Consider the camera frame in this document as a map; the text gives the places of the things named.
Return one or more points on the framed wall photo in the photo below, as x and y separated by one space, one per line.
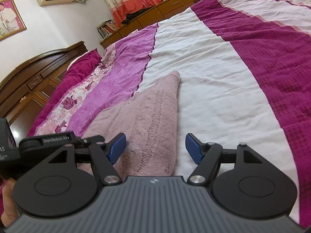
9 17

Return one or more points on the magenta velvet pillow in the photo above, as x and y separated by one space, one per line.
85 63

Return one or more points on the dark cloth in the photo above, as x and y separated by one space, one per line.
136 14

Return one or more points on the pink knit sweater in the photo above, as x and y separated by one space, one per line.
145 116

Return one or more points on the stack of books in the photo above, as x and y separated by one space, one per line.
107 29

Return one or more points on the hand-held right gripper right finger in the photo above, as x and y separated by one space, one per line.
194 148

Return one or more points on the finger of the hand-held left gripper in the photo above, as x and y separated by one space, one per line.
88 142

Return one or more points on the person's left hand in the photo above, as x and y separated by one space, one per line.
8 199

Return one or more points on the carved wooden headboard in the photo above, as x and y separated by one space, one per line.
29 85

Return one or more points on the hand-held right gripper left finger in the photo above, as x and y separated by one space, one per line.
116 149

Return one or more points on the purple pink striped bedspread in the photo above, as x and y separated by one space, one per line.
218 65

